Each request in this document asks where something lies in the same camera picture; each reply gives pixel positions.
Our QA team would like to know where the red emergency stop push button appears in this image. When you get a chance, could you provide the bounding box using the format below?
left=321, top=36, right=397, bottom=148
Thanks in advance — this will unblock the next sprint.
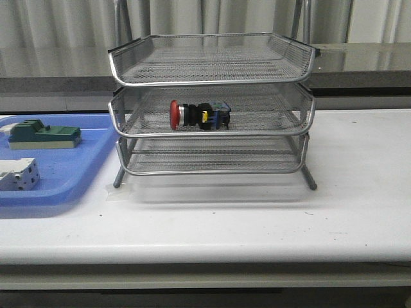
left=170, top=100, right=231, bottom=130

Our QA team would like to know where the blue plastic tray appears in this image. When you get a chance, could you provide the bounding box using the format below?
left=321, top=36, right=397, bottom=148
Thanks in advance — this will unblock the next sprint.
left=1, top=114, right=117, bottom=207

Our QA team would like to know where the green and beige electrical module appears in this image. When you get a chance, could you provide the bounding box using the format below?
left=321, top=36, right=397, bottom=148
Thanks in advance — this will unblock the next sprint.
left=1, top=119, right=82, bottom=150

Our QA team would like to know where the white circuit breaker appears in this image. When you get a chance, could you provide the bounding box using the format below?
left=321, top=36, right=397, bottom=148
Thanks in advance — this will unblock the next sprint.
left=1, top=158, right=40, bottom=191

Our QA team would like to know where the silver metal rack frame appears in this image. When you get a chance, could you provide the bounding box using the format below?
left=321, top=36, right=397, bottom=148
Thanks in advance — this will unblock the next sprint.
left=114, top=1, right=317, bottom=189

